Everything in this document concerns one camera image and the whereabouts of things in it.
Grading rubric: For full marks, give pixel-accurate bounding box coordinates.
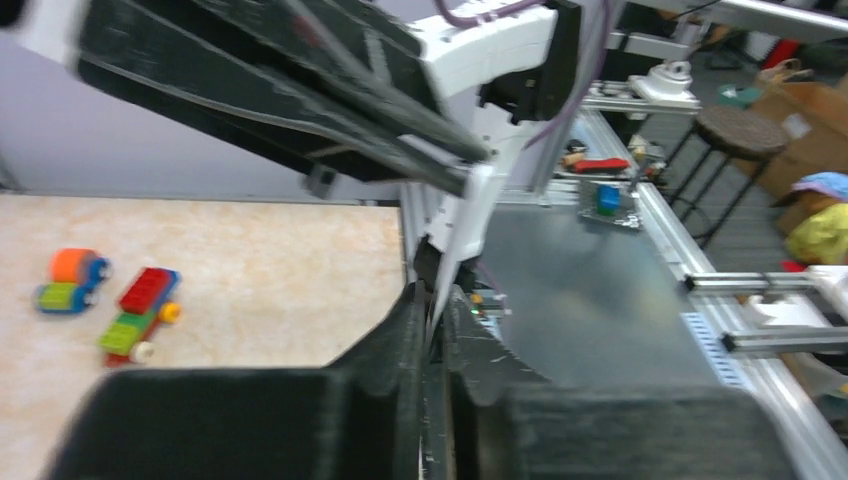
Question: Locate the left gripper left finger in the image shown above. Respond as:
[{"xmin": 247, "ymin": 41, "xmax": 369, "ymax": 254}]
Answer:
[{"xmin": 46, "ymin": 281, "xmax": 427, "ymax": 479}]

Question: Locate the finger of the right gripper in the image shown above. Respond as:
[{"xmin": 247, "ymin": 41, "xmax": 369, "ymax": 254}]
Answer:
[
  {"xmin": 77, "ymin": 1, "xmax": 466, "ymax": 194},
  {"xmin": 197, "ymin": 1, "xmax": 490, "ymax": 162}
]

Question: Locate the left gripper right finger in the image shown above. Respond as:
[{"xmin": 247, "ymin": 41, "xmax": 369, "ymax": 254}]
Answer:
[{"xmin": 445, "ymin": 287, "xmax": 799, "ymax": 479}]

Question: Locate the white battery cover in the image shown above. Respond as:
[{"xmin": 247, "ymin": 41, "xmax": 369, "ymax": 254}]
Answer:
[{"xmin": 427, "ymin": 163, "xmax": 505, "ymax": 345}]

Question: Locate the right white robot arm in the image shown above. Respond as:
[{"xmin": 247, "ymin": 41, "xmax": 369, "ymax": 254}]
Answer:
[{"xmin": 75, "ymin": 1, "xmax": 582, "ymax": 262}]

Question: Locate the orange blue toy car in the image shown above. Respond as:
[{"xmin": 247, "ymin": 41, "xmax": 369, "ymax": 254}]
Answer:
[{"xmin": 34, "ymin": 248, "xmax": 112, "ymax": 315}]

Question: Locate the lego brick truck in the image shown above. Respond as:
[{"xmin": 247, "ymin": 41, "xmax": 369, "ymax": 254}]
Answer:
[{"xmin": 97, "ymin": 267, "xmax": 182, "ymax": 368}]

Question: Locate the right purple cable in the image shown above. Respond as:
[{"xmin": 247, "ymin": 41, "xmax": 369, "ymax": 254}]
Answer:
[{"xmin": 433, "ymin": 0, "xmax": 617, "ymax": 150}]

